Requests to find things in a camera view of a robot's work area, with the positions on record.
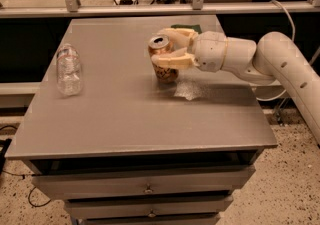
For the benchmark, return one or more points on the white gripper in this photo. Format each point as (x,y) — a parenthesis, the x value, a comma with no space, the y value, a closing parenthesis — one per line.
(210,50)

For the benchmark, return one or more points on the orange soda can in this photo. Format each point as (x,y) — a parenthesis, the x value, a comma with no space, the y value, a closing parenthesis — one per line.
(160,45)

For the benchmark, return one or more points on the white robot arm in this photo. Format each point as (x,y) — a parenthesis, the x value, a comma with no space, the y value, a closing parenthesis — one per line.
(274,57)

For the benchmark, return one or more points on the green and yellow sponge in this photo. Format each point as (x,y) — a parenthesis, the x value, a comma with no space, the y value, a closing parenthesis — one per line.
(196,28)

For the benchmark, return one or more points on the clear plastic water bottle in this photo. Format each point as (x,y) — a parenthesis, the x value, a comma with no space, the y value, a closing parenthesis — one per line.
(69,70)

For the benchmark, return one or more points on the grey drawer cabinet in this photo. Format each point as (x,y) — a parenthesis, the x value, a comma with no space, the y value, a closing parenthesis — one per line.
(124,119)

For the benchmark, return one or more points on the top grey drawer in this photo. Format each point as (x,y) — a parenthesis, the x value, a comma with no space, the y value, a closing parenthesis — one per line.
(147,182)

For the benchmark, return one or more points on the grey drawer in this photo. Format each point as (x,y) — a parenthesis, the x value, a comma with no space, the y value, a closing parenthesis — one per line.
(147,182)
(149,207)

